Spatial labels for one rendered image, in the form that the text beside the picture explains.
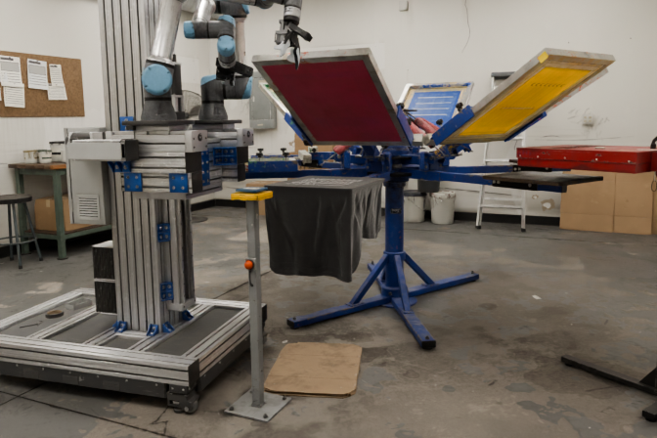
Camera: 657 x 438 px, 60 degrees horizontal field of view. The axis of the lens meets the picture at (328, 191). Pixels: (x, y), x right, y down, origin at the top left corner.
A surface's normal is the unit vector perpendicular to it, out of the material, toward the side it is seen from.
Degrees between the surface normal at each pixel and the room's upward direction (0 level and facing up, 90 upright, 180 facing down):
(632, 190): 78
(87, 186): 90
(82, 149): 90
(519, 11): 90
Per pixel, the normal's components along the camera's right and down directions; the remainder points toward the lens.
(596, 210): -0.40, -0.09
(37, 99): 0.91, 0.04
